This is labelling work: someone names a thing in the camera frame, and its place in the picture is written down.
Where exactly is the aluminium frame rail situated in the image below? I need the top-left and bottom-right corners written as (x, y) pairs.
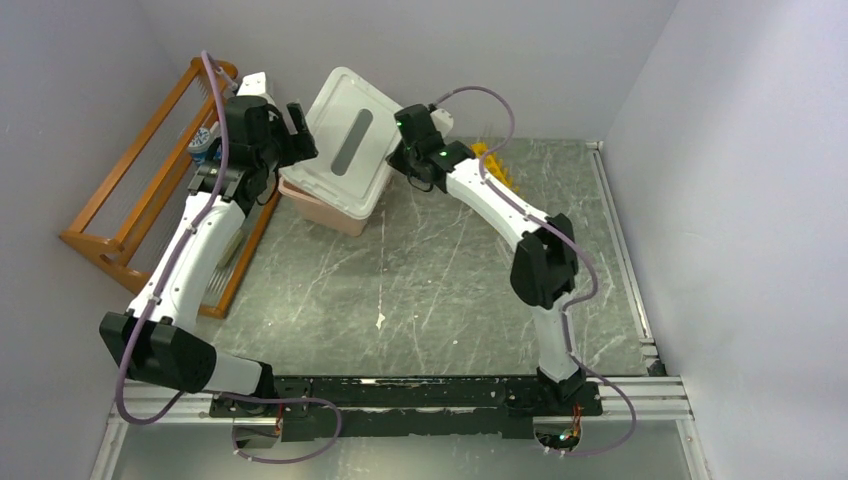
top-left (89, 377), bottom-right (713, 480)

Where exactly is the pink plastic bin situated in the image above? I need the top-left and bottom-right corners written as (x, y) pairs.
top-left (278, 173), bottom-right (389, 237)

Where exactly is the black mounting rail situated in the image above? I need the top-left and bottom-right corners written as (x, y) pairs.
top-left (209, 374), bottom-right (603, 442)

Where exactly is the white bin lid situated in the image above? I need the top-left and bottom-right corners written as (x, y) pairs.
top-left (282, 67), bottom-right (401, 220)

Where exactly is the yellow test tube rack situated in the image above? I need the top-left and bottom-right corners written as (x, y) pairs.
top-left (471, 142), bottom-right (519, 193)

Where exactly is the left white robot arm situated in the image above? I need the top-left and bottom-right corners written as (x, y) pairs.
top-left (99, 95), bottom-right (318, 416)

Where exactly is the blue white round container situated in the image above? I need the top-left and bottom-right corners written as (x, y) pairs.
top-left (186, 125), bottom-right (219, 165)

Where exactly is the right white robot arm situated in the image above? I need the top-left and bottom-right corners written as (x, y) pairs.
top-left (388, 104), bottom-right (586, 414)

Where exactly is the wooden drying rack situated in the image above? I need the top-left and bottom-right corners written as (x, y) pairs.
top-left (59, 57), bottom-right (280, 321)

